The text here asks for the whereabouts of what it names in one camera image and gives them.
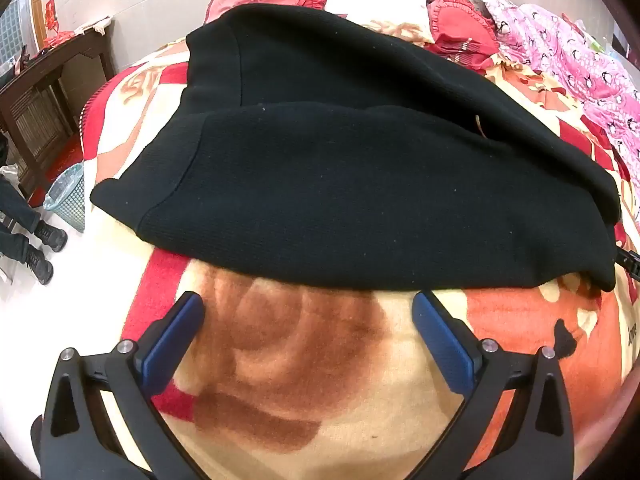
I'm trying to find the white pillow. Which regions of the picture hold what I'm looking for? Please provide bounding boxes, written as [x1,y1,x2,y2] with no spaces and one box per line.
[322,0,436,43]

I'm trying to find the dark wooden desk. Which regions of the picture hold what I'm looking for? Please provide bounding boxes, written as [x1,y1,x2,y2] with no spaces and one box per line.
[0,25,116,201]

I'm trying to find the metal window grille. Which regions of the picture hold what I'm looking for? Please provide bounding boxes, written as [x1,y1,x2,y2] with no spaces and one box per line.
[0,0,32,78]

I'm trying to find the cream cloth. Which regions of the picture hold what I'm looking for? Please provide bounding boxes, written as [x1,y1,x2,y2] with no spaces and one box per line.
[75,15,113,37]

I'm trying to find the red cloth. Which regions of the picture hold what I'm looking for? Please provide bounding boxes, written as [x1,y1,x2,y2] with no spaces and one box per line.
[42,30,76,50]

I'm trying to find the red ruffled pillow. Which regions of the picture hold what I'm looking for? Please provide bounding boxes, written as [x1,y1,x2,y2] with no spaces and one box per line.
[425,0,501,71]

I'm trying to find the blue plastic basket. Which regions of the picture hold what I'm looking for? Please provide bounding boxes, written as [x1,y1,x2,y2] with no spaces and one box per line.
[42,162,87,233]

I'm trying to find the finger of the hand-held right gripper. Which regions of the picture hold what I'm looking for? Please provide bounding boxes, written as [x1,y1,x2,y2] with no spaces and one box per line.
[614,242,640,281]

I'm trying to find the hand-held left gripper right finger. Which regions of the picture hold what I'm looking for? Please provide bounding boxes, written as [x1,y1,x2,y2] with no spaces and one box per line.
[411,290,576,480]

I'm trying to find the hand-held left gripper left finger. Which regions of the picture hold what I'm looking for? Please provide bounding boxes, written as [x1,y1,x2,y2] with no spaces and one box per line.
[40,291,206,480]

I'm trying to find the printed blanket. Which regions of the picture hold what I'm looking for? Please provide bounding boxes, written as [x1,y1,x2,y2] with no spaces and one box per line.
[80,20,640,480]

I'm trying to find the black pants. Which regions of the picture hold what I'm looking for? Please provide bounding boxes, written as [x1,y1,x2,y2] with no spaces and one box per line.
[90,3,623,293]

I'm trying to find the pink printed quilt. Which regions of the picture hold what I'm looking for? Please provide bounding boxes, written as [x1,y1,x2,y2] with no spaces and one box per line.
[485,0,640,231]

